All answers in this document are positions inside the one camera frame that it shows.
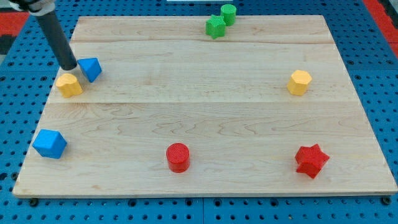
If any yellow heart block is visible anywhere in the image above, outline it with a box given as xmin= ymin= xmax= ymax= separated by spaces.
xmin=55 ymin=73 xmax=83 ymax=98

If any blue cube block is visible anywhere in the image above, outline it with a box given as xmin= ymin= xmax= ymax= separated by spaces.
xmin=32 ymin=129 xmax=67 ymax=159

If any light wooden board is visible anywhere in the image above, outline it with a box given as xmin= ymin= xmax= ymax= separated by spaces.
xmin=12 ymin=15 xmax=397 ymax=198

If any red cylinder block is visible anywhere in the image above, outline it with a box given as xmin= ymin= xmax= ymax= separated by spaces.
xmin=165 ymin=142 xmax=190 ymax=173

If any green star block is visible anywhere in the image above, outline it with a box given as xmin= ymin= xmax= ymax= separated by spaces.
xmin=205 ymin=15 xmax=226 ymax=39

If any green cylinder block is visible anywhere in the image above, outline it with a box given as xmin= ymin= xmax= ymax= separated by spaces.
xmin=220 ymin=4 xmax=237 ymax=26

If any yellow hexagon block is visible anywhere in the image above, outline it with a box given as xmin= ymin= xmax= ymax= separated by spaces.
xmin=287 ymin=70 xmax=312 ymax=96

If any blue triangular block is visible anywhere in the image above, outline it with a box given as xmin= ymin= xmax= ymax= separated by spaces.
xmin=77 ymin=58 xmax=102 ymax=83

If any red star block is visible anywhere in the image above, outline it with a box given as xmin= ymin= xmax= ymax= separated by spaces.
xmin=295 ymin=144 xmax=330 ymax=179

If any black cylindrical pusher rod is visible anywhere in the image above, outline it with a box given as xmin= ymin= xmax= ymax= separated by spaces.
xmin=36 ymin=11 xmax=77 ymax=70

